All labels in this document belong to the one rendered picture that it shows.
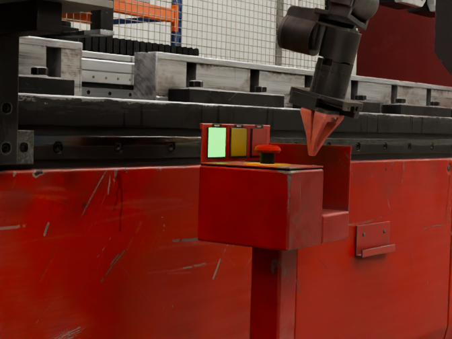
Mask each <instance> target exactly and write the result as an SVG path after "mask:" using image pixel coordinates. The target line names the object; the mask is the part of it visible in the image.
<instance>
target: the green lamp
mask: <svg viewBox="0 0 452 339"><path fill-rule="evenodd" d="M225 131H226V128H209V153H208V157H224V156H225Z"/></svg>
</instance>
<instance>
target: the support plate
mask: <svg viewBox="0 0 452 339"><path fill-rule="evenodd" d="M18 1H29V0H0V4H1V3H12V2H18ZM45 1H53V2H57V3H62V13H73V12H80V11H93V10H100V9H112V8H113V1H109V0H45Z"/></svg>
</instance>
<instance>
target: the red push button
mask: <svg viewBox="0 0 452 339"><path fill-rule="evenodd" d="M254 150H255V152H256V153H260V163H262V164H274V156H275V153H280V151H281V150H280V147H279V146H277V145H258V146H256V147H255V149H254Z"/></svg>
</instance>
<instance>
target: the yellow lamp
mask: <svg viewBox="0 0 452 339"><path fill-rule="evenodd" d="M246 143H247V129H246V128H232V129H231V157H237V156H246Z"/></svg>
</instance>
